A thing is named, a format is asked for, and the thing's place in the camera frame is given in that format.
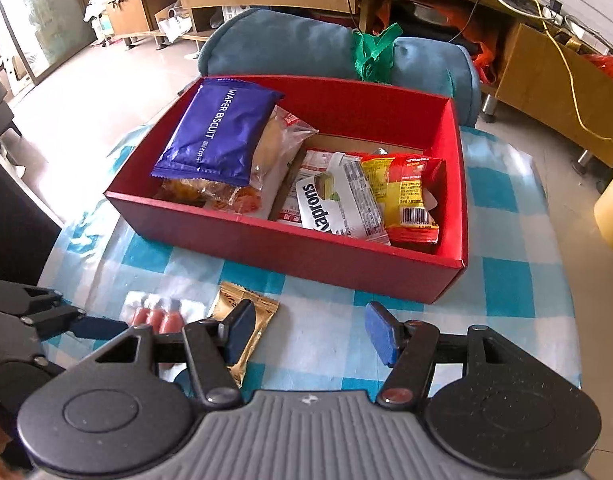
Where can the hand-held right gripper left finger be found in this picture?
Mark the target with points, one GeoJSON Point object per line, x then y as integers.
{"type": "Point", "coordinates": [241, 327]}

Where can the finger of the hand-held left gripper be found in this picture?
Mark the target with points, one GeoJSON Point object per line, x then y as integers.
{"type": "Point", "coordinates": [101, 329]}

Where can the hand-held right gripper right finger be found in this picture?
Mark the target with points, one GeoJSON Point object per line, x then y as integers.
{"type": "Point", "coordinates": [381, 332]}

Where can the gold foil packet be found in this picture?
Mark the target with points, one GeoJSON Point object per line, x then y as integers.
{"type": "Point", "coordinates": [264, 320]}

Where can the sausage packet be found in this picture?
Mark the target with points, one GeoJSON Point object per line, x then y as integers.
{"type": "Point", "coordinates": [156, 317]}

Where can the red cardboard box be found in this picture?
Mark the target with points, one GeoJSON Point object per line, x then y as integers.
{"type": "Point", "coordinates": [286, 255]}

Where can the long red white packet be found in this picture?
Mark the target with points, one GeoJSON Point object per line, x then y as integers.
{"type": "Point", "coordinates": [361, 210]}

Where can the yellow waffle packet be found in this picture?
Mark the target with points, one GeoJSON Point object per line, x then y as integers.
{"type": "Point", "coordinates": [211, 192]}

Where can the red yellow snack packet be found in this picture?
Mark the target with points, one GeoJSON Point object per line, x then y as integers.
{"type": "Point", "coordinates": [401, 195]}

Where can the white cake packet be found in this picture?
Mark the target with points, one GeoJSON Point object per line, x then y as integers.
{"type": "Point", "coordinates": [319, 200]}

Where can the clear packet with white bun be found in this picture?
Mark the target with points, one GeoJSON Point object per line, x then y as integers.
{"type": "Point", "coordinates": [276, 145]}

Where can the blue wafer biscuit packet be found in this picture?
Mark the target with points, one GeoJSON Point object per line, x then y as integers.
{"type": "Point", "coordinates": [216, 130]}

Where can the black chair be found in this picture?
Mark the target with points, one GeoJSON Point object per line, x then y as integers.
{"type": "Point", "coordinates": [16, 230]}

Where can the blue checkered tablecloth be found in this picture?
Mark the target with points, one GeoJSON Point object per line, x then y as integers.
{"type": "Point", "coordinates": [511, 240]}

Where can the blue rolled cushion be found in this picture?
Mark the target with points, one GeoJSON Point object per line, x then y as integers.
{"type": "Point", "coordinates": [286, 45]}

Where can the orange bag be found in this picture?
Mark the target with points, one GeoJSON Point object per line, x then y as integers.
{"type": "Point", "coordinates": [486, 60]}

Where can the wooden television stand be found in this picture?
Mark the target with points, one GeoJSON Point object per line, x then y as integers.
{"type": "Point", "coordinates": [536, 70]}

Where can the white paper bag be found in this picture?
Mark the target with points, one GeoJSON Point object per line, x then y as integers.
{"type": "Point", "coordinates": [174, 25]}

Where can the red plastic bag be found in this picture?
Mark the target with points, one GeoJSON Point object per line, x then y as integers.
{"type": "Point", "coordinates": [611, 65]}

